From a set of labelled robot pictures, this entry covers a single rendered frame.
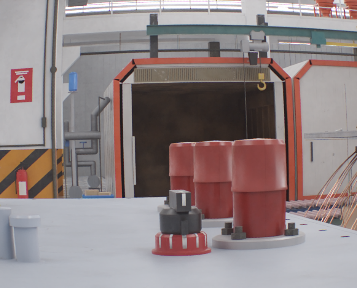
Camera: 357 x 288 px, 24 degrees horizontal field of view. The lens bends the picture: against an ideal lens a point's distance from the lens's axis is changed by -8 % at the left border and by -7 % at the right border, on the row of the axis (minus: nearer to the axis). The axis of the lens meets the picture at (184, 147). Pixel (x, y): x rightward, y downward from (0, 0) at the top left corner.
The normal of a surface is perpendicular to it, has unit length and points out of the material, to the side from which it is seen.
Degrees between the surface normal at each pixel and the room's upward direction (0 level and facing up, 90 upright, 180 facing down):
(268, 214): 91
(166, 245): 88
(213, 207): 91
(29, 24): 90
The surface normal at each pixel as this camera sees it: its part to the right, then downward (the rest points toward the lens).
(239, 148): -0.78, 0.00
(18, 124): 0.14, 0.00
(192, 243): 0.40, -0.04
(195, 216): 0.66, -0.02
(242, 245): -0.39, 0.01
